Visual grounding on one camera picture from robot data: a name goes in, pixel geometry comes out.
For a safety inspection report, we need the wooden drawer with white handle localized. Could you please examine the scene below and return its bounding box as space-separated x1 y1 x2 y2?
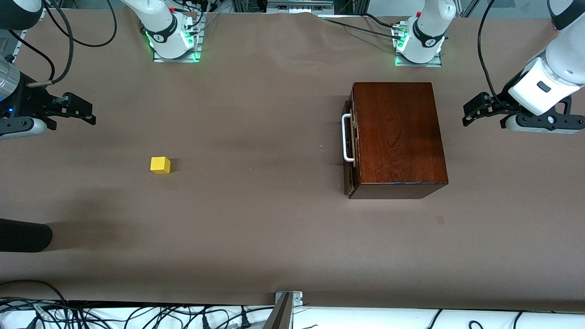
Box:
341 89 362 198

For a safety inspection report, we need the dark brown wooden cabinet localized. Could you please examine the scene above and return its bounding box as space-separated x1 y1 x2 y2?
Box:
348 82 449 200

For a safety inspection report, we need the black cylinder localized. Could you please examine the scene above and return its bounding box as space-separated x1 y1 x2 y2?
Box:
0 218 53 253

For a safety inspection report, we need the brown paper table cover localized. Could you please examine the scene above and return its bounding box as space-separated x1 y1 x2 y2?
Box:
0 9 585 313

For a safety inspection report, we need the grey mounting pole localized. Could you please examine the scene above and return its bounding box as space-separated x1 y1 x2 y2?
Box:
263 293 293 329

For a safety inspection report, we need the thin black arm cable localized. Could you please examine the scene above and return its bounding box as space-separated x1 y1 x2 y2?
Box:
7 30 56 83

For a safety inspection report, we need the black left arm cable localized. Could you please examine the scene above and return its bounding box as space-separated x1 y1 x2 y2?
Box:
478 0 512 110

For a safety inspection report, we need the aluminium frame rail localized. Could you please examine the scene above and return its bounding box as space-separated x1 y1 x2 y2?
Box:
0 8 46 64

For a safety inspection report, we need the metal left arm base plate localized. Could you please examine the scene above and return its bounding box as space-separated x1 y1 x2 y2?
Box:
395 53 443 68

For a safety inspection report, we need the black looping arm cable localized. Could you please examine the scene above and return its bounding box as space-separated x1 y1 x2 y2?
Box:
46 0 117 48

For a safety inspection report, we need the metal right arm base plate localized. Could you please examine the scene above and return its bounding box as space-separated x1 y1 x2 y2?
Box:
153 43 202 63

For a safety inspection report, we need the black cable to arm base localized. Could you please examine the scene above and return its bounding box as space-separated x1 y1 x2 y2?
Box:
320 17 403 40
181 0 215 35

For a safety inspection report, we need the metal bracket plate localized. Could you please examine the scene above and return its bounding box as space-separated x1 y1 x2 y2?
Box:
274 291 303 307

